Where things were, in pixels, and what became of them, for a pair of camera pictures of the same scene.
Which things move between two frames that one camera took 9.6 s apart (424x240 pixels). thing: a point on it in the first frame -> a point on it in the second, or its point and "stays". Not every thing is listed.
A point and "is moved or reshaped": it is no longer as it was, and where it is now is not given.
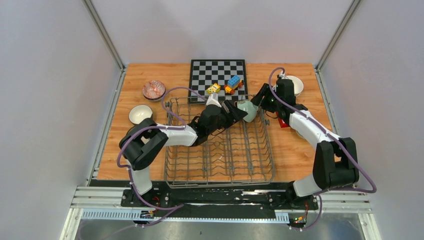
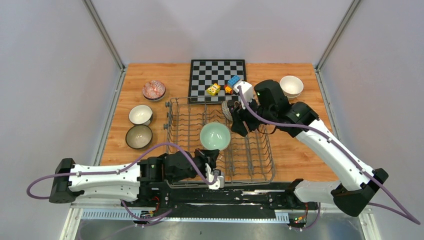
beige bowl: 298,86 stays
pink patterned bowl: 154,89 stays
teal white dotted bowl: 138,113 stays
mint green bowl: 249,107 is moved or reshaped
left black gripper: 234,114 -> 210,156
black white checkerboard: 204,73 stays
